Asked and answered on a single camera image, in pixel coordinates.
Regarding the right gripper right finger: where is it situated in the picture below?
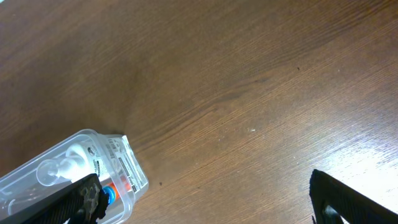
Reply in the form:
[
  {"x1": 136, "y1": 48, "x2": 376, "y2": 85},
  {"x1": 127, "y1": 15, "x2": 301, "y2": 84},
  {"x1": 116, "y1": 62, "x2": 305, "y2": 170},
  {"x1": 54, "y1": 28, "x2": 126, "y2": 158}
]
[{"x1": 309, "y1": 169, "x2": 397, "y2": 224}]

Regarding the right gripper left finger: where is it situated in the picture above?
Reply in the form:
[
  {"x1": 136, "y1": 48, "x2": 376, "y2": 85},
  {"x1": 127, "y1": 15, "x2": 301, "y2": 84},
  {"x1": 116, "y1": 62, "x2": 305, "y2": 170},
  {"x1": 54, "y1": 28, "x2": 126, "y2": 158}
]
[{"x1": 1, "y1": 174, "x2": 109, "y2": 224}]

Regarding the white spray bottle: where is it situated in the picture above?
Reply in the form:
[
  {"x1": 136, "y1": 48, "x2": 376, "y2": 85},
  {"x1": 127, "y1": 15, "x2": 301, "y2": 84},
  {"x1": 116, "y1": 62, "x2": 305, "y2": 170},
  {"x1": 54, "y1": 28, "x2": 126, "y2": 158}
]
[{"x1": 36, "y1": 142, "x2": 96, "y2": 187}]

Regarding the clear plastic container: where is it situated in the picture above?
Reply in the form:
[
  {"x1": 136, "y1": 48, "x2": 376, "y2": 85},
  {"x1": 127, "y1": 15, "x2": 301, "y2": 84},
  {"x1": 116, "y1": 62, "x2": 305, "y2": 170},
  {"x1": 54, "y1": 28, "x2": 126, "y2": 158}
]
[{"x1": 1, "y1": 129, "x2": 149, "y2": 223}]

